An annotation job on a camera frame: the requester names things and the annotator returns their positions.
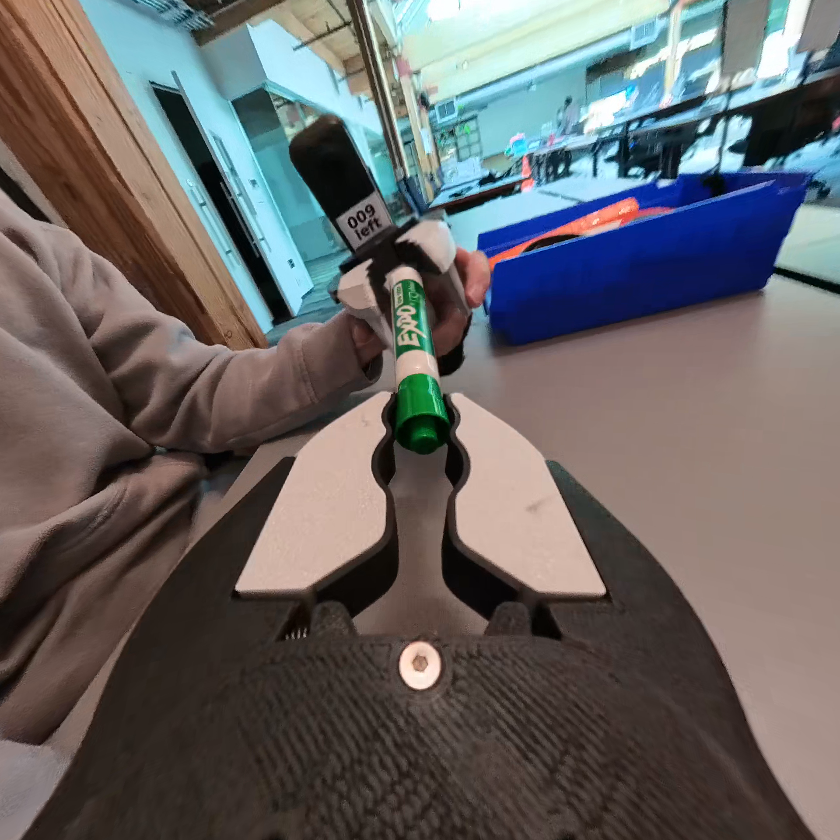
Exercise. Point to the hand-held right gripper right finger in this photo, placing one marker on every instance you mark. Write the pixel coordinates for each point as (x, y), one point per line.
(518, 518)

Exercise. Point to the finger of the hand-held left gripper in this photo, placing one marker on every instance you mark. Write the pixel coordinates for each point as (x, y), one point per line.
(359, 292)
(434, 244)

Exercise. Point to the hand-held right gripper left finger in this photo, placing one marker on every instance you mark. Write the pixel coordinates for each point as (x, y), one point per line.
(321, 512)

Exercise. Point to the green whiteboard marker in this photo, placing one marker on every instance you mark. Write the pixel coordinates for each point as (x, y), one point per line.
(413, 341)

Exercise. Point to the blue plastic bin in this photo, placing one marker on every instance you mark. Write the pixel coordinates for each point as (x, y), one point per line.
(623, 282)

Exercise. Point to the person's left forearm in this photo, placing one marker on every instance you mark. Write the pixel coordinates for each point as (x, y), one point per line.
(262, 387)

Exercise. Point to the grey desk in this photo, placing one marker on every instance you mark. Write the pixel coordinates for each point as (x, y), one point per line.
(656, 446)

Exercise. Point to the person's left hand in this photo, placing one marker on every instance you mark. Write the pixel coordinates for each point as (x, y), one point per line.
(474, 275)

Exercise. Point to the orange traffic cone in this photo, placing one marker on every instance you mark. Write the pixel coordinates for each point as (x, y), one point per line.
(526, 172)

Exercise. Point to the dark glass door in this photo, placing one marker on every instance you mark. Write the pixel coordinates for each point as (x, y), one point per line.
(216, 216)

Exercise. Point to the orange object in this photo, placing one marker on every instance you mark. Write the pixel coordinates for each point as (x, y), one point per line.
(590, 220)

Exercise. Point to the long work table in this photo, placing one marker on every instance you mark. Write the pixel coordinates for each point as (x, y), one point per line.
(689, 118)

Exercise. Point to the wooden post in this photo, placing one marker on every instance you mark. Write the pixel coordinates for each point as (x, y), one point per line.
(85, 164)

